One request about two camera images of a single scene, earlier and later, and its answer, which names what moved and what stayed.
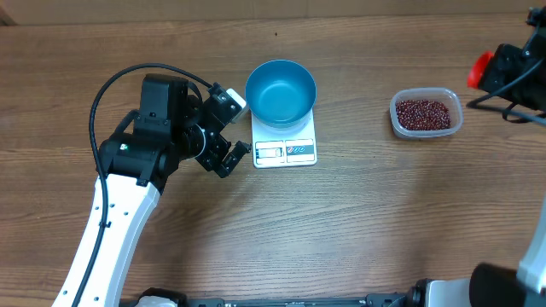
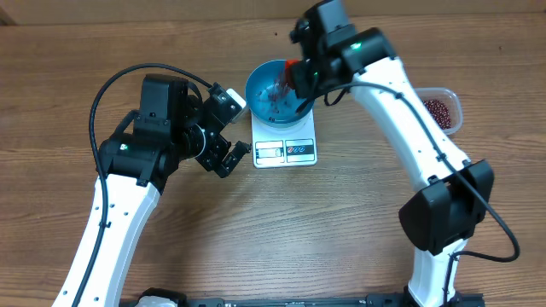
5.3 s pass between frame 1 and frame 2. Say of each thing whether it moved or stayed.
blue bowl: stayed
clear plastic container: stayed
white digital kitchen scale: stayed
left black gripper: stayed
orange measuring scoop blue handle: moved
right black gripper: moved
